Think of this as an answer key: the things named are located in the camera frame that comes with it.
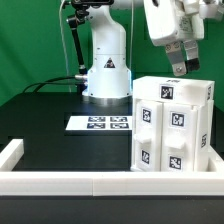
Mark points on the white right fence bar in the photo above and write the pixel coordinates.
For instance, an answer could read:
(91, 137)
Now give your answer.
(215, 162)

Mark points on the white fence bar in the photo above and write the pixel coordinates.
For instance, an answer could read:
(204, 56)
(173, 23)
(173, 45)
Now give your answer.
(215, 162)
(111, 183)
(11, 154)

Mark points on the white cabinet body box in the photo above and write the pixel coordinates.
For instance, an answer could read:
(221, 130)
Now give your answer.
(203, 134)

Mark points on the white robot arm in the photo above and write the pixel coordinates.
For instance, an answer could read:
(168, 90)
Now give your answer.
(109, 80)

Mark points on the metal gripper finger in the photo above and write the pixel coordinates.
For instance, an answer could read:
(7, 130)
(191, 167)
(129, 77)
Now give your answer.
(175, 56)
(192, 55)

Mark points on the black camera stand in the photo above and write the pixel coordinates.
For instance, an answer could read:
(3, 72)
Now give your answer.
(78, 18)

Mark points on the white front fence bar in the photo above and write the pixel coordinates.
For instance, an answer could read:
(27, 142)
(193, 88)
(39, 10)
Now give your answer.
(111, 183)

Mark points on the white left fence bar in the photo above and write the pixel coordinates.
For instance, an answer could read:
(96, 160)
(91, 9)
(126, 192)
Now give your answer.
(11, 154)

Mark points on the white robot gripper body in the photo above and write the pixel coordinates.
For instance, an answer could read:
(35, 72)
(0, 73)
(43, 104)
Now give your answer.
(173, 20)

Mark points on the white cabinet top block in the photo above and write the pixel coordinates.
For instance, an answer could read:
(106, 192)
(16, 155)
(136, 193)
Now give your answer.
(174, 90)

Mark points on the white marker base plate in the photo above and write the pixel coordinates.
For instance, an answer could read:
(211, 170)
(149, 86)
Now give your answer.
(107, 123)

